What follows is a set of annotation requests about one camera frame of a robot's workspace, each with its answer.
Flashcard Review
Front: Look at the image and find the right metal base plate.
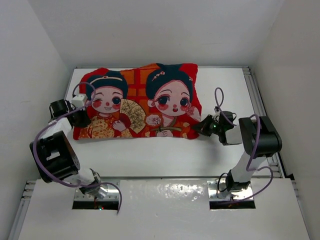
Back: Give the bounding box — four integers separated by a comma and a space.
207, 178, 254, 202

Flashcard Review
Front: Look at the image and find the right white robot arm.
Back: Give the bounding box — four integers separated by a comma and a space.
192, 111, 283, 192

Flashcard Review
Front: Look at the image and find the pink patterned pillowcase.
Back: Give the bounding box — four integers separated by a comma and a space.
73, 63, 202, 140

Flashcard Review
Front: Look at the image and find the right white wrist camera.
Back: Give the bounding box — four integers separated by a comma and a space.
212, 106, 221, 120

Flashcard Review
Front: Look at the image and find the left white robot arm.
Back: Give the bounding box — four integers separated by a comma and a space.
29, 99, 101, 198

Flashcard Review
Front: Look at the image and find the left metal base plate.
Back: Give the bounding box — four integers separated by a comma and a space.
73, 178, 120, 202

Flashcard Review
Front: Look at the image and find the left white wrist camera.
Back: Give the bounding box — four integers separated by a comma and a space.
71, 93, 88, 109

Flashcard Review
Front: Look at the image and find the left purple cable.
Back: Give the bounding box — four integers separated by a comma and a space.
33, 81, 123, 216

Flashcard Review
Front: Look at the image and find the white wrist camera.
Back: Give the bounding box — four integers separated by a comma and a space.
212, 106, 221, 120
71, 93, 88, 109

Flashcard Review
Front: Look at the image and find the metal base plate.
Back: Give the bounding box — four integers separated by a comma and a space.
73, 178, 120, 202
207, 178, 254, 202

